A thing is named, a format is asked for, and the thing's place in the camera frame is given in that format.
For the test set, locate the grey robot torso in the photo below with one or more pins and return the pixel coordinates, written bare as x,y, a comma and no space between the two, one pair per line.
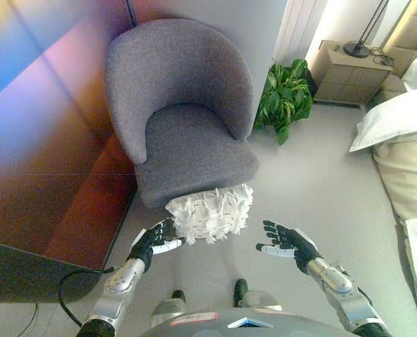
243,324

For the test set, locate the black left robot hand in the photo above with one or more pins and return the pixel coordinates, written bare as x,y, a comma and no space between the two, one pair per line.
149,242

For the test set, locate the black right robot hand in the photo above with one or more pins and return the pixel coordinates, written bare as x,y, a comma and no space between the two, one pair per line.
288,242

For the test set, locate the grey fabric armchair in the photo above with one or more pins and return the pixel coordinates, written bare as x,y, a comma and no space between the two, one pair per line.
180,105

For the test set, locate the silver left robot leg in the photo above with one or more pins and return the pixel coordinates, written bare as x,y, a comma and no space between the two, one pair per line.
168,309

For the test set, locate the beige wooden nightstand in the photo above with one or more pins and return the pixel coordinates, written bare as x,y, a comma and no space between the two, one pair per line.
349,75

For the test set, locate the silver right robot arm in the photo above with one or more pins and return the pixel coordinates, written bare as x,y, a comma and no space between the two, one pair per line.
345,298

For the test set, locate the beige bed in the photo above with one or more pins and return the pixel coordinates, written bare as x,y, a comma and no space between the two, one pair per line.
408,182

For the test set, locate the silver robot leg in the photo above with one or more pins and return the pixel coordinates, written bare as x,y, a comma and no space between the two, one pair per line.
168,309
256,296

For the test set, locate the black floor lamp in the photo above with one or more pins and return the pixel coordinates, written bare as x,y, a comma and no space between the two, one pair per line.
364,35

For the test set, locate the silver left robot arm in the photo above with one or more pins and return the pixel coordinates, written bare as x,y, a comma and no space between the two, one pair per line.
118,291

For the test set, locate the white fringed pillow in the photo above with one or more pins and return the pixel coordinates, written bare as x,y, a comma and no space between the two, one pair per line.
212,215

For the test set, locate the beige padded headboard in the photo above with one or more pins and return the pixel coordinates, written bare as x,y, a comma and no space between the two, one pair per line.
410,31

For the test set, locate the green potted plant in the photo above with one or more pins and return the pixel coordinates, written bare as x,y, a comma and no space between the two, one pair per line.
285,94

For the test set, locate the white bed pillow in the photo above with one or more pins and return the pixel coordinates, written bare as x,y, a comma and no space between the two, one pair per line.
394,121

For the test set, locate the silver right robot leg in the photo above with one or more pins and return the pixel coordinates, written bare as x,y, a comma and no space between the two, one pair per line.
256,296

